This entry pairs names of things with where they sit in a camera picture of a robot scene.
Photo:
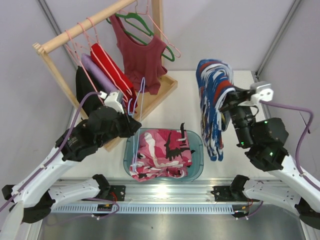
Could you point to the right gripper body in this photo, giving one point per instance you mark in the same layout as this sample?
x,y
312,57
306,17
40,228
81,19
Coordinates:
x,y
231,100

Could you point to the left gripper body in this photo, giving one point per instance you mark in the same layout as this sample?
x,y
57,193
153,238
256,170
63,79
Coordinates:
x,y
127,124

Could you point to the blue patterned trousers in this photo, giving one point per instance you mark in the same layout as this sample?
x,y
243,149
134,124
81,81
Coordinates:
x,y
215,79

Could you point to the light blue wire hanger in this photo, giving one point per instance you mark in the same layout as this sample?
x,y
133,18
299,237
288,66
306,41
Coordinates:
x,y
137,109

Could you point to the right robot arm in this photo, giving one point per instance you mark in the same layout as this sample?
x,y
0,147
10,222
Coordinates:
x,y
264,144

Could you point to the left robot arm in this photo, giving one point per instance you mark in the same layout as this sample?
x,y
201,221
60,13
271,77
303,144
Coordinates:
x,y
35,197

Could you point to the pink hanger with purple garment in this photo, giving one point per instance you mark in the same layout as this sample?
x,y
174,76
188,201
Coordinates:
x,y
104,62

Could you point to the pink hanger with red garment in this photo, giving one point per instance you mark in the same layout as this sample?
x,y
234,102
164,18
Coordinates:
x,y
110,62

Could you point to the pink hanger with black garment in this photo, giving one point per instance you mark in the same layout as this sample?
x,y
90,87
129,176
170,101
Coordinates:
x,y
77,58

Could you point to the wooden clothes rack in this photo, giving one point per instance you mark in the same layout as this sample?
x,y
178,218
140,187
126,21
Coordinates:
x,y
150,102

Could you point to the pink camouflage garment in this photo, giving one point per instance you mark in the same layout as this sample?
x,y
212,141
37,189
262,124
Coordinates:
x,y
161,153

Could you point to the purple garment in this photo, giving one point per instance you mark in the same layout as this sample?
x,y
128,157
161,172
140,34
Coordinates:
x,y
105,83

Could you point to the red garment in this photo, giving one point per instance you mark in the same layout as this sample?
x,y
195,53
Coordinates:
x,y
112,70

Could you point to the black garment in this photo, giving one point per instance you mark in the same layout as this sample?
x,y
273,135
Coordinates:
x,y
83,87

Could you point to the maroon tank top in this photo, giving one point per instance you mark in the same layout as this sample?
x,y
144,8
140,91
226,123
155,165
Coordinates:
x,y
139,60

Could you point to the teal plastic basket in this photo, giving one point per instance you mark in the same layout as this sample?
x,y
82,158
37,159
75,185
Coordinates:
x,y
197,157

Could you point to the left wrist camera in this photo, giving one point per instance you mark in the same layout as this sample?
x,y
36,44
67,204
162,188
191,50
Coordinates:
x,y
113,100

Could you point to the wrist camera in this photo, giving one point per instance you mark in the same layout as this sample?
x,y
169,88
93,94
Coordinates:
x,y
261,91
113,100

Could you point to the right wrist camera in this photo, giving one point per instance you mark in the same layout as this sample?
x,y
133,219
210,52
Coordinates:
x,y
261,91

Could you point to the aluminium mounting rail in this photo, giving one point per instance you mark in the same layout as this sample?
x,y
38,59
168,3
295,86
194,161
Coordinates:
x,y
198,191

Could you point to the white slotted cable duct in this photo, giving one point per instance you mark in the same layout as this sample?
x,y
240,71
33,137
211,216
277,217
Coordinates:
x,y
138,208

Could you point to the pink empty wire hanger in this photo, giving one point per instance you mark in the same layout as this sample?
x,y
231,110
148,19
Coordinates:
x,y
148,24

